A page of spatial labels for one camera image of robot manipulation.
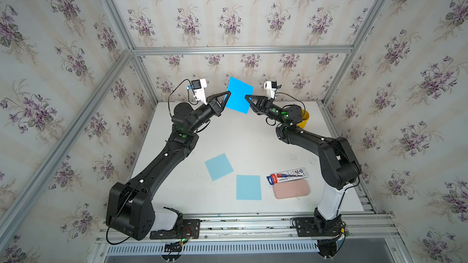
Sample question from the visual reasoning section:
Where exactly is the light blue front paper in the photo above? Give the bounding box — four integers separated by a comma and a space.
236, 175, 262, 201

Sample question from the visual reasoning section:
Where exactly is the yellow pencil cup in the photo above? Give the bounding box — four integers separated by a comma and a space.
297, 110, 310, 129

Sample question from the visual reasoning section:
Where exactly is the white vented cable duct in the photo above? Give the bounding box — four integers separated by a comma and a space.
106, 239, 319, 256

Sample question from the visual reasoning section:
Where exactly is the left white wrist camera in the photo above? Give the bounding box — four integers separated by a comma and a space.
187, 79, 207, 105

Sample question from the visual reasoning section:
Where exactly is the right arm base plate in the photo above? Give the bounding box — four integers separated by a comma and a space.
292, 216, 345, 237

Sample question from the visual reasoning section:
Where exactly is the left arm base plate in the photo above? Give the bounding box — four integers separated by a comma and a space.
149, 219, 201, 241

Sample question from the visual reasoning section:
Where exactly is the pink eraser case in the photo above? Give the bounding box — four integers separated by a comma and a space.
273, 179, 310, 200

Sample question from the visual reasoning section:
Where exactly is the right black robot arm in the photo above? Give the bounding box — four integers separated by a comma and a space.
245, 95, 362, 235

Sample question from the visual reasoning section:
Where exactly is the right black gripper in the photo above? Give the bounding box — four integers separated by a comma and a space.
245, 97, 286, 127

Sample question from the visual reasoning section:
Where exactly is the aluminium front rail frame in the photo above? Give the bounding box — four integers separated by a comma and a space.
88, 213, 412, 263

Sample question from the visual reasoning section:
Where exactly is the light blue tilted paper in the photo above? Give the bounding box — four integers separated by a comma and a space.
205, 153, 234, 181

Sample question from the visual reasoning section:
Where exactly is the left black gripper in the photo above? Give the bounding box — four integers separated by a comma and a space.
186, 92, 230, 135

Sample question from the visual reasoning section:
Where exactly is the bright blue square paper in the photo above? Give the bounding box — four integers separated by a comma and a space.
226, 77, 254, 114

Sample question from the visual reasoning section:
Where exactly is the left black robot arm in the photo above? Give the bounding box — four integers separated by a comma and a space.
106, 91, 231, 241

